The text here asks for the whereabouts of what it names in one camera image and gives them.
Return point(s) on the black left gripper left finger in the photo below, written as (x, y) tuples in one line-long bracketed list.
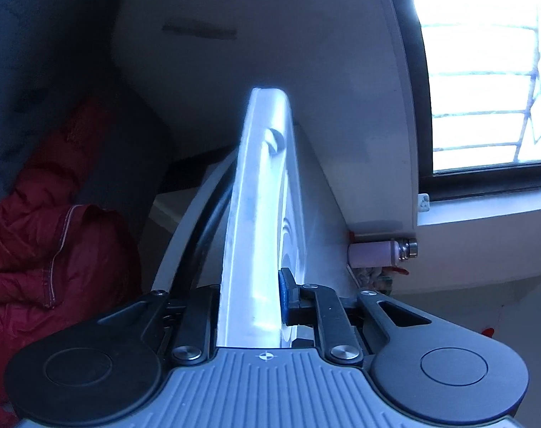
[(177, 329)]

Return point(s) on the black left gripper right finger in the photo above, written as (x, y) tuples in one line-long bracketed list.
[(347, 330)]

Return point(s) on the white plastic box lid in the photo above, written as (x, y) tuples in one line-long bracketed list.
[(264, 229)]

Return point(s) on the pink water bottle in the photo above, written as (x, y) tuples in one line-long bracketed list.
[(379, 254)]

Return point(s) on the red puffy jacket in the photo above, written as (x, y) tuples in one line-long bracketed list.
[(60, 262)]

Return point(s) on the red paper wall decoration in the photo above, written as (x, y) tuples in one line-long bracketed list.
[(489, 332)]

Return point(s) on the white wall socket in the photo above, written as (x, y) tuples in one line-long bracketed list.
[(423, 203)]

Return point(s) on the window with dark frame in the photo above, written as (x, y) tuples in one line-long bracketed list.
[(475, 73)]

